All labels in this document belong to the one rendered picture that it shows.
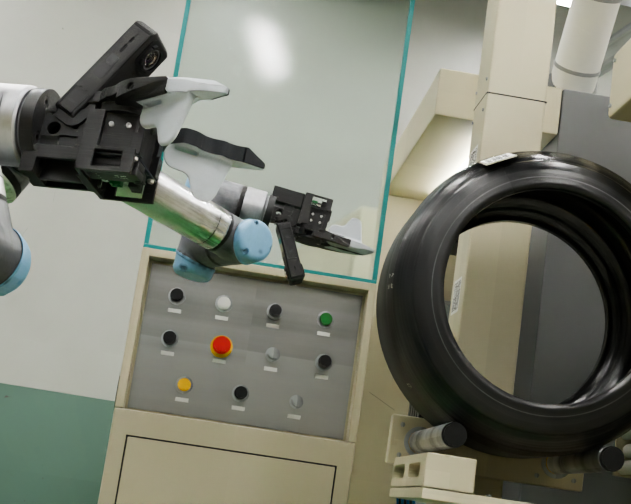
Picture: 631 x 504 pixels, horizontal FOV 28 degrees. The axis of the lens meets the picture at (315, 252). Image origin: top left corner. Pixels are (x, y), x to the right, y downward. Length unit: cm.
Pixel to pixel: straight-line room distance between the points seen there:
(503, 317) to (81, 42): 928
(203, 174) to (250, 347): 177
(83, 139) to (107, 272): 1007
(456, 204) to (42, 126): 121
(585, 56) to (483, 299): 94
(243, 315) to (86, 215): 836
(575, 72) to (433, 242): 121
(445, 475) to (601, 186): 59
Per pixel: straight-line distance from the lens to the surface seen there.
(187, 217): 209
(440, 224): 223
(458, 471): 219
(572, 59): 334
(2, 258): 127
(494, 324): 261
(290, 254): 228
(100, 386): 1107
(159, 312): 292
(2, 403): 1102
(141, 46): 116
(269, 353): 289
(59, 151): 113
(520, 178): 228
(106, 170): 109
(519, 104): 273
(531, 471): 258
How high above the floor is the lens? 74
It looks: 11 degrees up
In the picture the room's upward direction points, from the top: 8 degrees clockwise
